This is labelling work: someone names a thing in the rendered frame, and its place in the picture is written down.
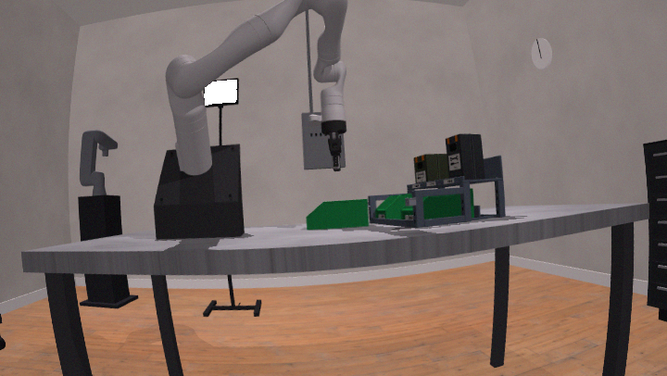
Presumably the olive green tool case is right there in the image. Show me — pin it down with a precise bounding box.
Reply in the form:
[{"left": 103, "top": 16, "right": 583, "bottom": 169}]
[{"left": 414, "top": 154, "right": 449, "bottom": 183}]

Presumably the green bin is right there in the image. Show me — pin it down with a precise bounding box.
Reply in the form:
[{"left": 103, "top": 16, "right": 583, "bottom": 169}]
[
  {"left": 306, "top": 199, "right": 369, "bottom": 230},
  {"left": 376, "top": 194, "right": 412, "bottom": 219},
  {"left": 403, "top": 188, "right": 474, "bottom": 220}
]

